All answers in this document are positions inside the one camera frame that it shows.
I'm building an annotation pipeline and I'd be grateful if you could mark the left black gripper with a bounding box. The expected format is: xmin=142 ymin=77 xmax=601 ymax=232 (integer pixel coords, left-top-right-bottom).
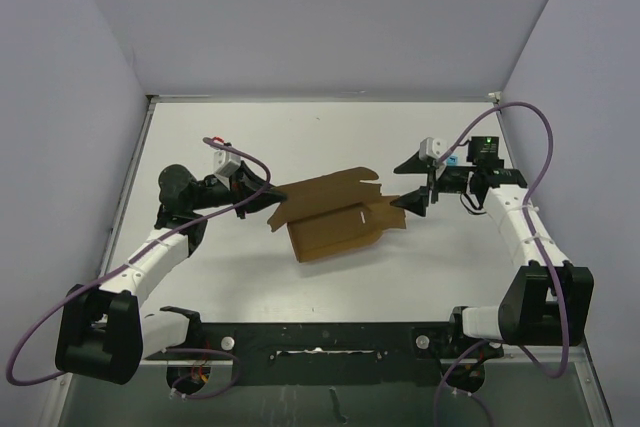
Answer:
xmin=189 ymin=160 xmax=287 ymax=218

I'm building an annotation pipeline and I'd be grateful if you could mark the brown cardboard box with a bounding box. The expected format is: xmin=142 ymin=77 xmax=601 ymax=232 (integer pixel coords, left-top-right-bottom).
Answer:
xmin=267 ymin=167 xmax=406 ymax=263

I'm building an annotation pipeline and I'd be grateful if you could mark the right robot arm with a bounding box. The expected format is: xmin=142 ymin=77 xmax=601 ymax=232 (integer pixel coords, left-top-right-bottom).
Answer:
xmin=391 ymin=136 xmax=594 ymax=356

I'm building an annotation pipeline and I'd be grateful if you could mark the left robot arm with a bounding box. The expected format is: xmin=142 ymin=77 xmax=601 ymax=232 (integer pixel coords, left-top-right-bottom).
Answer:
xmin=55 ymin=163 xmax=286 ymax=385

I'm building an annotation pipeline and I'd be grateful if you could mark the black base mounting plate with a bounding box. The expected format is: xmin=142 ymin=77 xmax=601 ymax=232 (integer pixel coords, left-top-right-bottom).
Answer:
xmin=144 ymin=321 xmax=504 ymax=396

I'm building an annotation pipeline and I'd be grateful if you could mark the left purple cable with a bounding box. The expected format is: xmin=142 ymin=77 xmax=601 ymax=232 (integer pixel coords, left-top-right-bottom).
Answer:
xmin=9 ymin=136 xmax=274 ymax=401

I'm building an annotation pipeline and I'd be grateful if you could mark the purple cable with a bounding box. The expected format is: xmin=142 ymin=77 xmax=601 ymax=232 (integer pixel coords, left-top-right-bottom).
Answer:
xmin=432 ymin=102 xmax=571 ymax=427
xmin=9 ymin=136 xmax=274 ymax=401

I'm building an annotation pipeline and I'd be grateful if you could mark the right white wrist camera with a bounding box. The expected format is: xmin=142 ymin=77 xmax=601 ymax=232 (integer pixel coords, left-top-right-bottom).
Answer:
xmin=418 ymin=137 xmax=449 ymax=162

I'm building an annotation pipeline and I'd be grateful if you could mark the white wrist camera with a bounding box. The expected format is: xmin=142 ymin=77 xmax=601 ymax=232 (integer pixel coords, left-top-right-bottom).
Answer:
xmin=213 ymin=149 xmax=241 ymax=184
xmin=418 ymin=137 xmax=449 ymax=162

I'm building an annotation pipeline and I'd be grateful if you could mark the aluminium table frame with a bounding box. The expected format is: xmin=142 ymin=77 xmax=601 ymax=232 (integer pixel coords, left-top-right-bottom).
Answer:
xmin=41 ymin=99 xmax=610 ymax=426

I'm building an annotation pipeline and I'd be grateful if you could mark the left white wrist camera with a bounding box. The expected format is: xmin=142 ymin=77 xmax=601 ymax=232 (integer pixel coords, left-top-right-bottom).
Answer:
xmin=213 ymin=149 xmax=241 ymax=184

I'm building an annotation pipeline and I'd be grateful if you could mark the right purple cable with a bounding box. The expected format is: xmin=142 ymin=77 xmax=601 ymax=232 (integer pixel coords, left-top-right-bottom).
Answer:
xmin=432 ymin=102 xmax=571 ymax=427

